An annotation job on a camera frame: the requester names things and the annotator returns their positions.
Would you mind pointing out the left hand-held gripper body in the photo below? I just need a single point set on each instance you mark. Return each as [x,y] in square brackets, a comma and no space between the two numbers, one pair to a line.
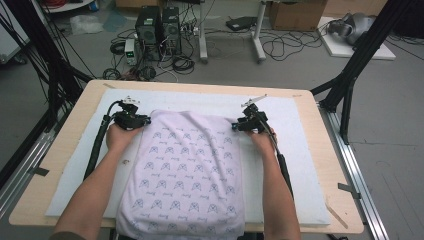
[126,120]

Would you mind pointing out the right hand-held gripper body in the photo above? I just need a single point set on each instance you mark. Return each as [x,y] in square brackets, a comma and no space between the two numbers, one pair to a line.
[258,121]

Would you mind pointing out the white patterned shirt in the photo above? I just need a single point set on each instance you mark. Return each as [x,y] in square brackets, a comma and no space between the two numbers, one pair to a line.
[186,173]

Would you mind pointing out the person's left hand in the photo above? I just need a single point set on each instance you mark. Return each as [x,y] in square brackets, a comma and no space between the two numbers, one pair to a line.
[120,138]

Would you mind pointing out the person's right hand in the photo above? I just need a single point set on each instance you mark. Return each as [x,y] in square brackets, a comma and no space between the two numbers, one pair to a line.
[265,143]

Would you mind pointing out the white foam mat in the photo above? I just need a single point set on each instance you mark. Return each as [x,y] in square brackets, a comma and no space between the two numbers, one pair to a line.
[283,140]

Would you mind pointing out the small grey power supply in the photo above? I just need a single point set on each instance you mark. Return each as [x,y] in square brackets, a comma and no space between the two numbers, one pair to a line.
[130,51]

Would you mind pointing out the wide black computer tower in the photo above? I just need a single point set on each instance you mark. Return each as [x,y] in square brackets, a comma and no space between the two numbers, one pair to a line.
[148,31]

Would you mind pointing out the narrow black computer tower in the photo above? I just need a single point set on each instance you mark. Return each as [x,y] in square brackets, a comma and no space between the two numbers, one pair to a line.
[171,30]

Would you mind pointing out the flat black laptop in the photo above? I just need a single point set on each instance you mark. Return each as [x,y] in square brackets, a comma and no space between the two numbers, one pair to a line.
[241,23]

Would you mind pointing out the teal floor sheet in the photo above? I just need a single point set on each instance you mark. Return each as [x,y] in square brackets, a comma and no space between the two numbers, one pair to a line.
[115,21]

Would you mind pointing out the black tape strip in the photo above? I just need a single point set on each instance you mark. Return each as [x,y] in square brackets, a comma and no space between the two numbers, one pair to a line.
[348,190]
[40,171]

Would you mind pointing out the clear plastic bag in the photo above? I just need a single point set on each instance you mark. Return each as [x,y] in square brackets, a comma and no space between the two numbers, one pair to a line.
[85,25]

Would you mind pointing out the white floor board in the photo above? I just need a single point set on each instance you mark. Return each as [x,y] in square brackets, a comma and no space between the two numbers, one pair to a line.
[340,50]

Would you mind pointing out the large cardboard box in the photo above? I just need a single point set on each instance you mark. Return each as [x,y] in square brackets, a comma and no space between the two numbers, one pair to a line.
[296,15]

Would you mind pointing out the thin wooden stick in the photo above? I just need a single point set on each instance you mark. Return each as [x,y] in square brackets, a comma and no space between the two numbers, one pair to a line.
[336,216]

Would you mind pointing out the person's dark clothing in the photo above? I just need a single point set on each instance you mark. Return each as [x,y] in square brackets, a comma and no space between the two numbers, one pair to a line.
[66,237]

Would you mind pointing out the grey headset device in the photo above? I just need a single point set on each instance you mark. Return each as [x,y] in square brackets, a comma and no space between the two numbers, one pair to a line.
[353,28]

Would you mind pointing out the white cabinet on wheels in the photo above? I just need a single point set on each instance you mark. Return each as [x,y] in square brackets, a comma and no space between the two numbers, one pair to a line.
[10,40]

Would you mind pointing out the white desk frame leg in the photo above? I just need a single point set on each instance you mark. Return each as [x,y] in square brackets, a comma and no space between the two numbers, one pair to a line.
[202,33]
[259,36]

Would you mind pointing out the black metal frame stand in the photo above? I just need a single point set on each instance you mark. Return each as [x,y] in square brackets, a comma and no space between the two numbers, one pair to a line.
[53,70]
[363,50]

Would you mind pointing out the aluminium rail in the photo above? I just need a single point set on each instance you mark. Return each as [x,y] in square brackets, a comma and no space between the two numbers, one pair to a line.
[23,173]
[356,180]

